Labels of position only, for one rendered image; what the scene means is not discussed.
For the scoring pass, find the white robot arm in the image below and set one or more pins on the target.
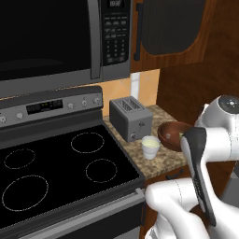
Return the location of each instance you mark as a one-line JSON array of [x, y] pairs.
[[224, 137]]

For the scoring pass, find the white glass of lemonade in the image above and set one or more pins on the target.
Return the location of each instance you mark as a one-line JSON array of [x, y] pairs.
[[150, 147]]

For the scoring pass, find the brown wooden bowl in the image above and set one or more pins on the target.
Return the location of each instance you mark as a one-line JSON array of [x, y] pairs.
[[170, 133]]

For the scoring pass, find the grey toaster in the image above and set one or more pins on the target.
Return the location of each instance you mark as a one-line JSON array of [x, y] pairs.
[[130, 119]]

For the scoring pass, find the black electric stove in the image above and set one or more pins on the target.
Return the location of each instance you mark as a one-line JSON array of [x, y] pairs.
[[62, 161]]

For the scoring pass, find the brown cupboard door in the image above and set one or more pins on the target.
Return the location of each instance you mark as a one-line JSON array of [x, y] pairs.
[[169, 31]]

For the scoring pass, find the black microwave oven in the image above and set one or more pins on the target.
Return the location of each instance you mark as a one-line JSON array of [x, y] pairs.
[[56, 37]]

